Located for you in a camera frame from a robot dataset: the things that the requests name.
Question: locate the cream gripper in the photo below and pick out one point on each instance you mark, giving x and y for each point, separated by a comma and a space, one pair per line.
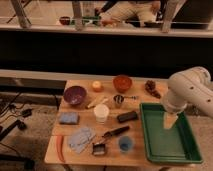
169, 120

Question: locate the black eraser block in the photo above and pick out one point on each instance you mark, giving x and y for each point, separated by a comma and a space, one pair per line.
127, 117

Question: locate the purple bowl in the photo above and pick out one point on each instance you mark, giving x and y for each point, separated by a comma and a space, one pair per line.
75, 95

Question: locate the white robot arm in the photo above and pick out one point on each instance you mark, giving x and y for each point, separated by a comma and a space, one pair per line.
188, 86

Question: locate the orange bowl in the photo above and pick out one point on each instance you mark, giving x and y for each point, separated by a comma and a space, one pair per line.
122, 83

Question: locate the dark red background bowl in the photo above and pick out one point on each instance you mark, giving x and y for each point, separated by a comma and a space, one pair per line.
64, 20

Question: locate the green plastic tray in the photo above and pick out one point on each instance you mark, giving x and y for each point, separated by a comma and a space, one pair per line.
176, 145

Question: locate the brown pine cone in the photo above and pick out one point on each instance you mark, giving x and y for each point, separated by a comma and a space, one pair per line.
150, 87

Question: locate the blue plastic cup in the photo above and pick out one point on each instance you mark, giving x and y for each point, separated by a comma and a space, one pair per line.
125, 144

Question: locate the metal measuring cup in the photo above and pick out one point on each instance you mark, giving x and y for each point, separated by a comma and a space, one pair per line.
119, 99

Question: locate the beige wooden stick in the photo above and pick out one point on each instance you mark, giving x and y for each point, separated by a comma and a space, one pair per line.
99, 100

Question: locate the white cup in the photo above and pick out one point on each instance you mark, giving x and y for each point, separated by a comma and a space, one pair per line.
101, 113

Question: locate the small orange fruit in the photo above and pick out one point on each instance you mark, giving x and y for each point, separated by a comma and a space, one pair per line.
97, 86

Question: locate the light blue cloth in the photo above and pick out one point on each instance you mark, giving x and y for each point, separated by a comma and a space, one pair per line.
79, 140

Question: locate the blue sponge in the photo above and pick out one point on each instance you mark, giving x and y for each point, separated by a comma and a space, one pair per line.
69, 118

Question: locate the orange carrot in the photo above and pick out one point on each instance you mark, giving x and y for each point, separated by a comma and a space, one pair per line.
59, 147

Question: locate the person in background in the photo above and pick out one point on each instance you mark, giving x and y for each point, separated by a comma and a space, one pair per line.
120, 11

